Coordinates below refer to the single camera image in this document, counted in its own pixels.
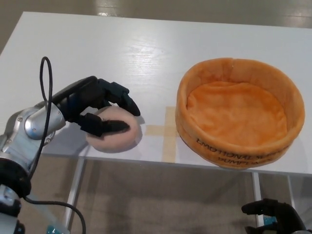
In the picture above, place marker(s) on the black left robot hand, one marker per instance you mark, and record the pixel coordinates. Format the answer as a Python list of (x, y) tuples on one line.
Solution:
[(85, 97)]

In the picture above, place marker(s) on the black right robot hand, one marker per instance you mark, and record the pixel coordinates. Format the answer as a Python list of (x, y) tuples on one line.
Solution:
[(285, 214)]

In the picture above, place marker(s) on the pink round plush toy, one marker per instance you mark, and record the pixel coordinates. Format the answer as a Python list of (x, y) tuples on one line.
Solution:
[(117, 142)]

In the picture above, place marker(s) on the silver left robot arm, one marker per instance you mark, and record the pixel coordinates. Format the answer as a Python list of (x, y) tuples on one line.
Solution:
[(31, 122)]

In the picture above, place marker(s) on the orange plush basket plate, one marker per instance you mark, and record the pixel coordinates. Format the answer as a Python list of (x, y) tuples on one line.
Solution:
[(234, 114)]

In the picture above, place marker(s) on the short beige masking tape strip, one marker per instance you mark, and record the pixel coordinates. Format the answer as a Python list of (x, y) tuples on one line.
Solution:
[(156, 130)]

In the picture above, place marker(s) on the white slanted table leg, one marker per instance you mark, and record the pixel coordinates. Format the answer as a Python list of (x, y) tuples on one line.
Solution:
[(76, 185)]

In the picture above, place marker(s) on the long beige masking tape strip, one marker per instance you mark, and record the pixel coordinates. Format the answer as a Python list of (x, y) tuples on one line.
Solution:
[(169, 148)]

